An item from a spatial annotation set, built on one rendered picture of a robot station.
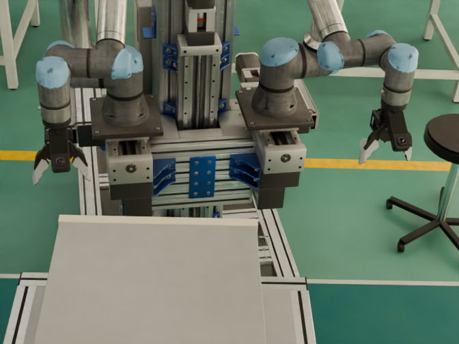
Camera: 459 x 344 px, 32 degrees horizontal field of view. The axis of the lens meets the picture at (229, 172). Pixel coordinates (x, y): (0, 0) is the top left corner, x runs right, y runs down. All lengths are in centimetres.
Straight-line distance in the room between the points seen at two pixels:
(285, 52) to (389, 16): 332
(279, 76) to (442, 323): 90
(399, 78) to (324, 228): 178
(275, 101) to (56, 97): 88
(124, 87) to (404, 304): 107
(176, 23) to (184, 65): 14
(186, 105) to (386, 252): 145
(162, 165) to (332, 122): 207
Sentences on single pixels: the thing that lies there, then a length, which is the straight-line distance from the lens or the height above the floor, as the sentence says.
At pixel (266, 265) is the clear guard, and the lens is 203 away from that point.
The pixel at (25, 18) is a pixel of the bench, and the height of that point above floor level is 20.
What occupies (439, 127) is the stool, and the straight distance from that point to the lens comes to 360.
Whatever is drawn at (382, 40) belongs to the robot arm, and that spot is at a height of 148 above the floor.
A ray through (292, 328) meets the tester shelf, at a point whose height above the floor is 111.
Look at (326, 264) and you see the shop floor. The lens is 362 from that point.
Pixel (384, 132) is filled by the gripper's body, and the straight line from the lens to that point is 220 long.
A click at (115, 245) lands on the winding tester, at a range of 170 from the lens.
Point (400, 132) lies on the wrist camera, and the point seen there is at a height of 130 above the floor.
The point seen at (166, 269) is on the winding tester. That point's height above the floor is 132.
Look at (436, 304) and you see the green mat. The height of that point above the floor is 75.
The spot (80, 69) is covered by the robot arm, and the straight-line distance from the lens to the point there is 203.
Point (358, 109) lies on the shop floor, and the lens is 468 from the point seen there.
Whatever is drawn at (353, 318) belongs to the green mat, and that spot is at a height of 75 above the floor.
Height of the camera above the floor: 247
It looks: 37 degrees down
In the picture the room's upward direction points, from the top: 4 degrees clockwise
